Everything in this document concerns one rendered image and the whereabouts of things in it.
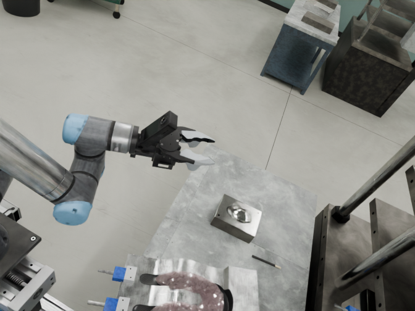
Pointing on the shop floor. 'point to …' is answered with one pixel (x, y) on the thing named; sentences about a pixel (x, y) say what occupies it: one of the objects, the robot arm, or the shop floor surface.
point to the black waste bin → (22, 7)
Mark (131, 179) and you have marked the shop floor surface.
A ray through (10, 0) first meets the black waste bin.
